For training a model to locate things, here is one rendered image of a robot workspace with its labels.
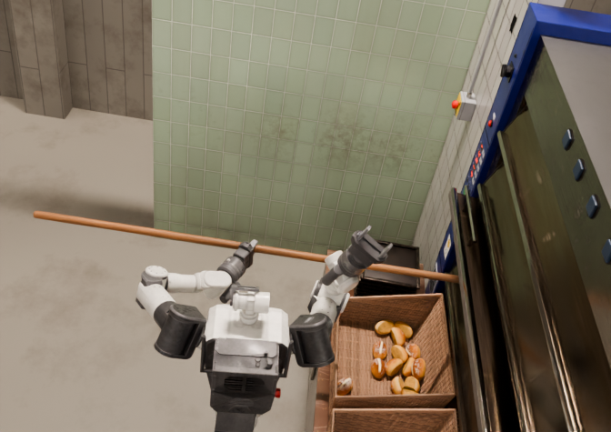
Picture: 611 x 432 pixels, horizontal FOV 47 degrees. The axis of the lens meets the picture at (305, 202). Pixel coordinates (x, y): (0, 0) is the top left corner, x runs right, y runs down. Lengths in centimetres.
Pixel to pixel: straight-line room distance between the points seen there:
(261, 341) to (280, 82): 181
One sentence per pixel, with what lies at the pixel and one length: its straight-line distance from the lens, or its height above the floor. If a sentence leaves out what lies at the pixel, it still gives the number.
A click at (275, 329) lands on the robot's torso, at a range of 223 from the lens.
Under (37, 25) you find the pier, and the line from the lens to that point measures 523.
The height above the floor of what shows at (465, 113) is 145.
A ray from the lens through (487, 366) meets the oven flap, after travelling 232.
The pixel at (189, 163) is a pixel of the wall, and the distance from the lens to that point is 407.
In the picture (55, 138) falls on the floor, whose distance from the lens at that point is 537.
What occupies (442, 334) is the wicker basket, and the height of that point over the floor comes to 81.
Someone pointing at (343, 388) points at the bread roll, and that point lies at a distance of 308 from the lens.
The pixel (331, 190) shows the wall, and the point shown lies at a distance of 406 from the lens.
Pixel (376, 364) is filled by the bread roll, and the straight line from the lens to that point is 318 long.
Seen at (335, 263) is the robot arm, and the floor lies 155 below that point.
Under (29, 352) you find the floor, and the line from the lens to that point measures 400.
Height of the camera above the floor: 312
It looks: 40 degrees down
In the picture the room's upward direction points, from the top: 10 degrees clockwise
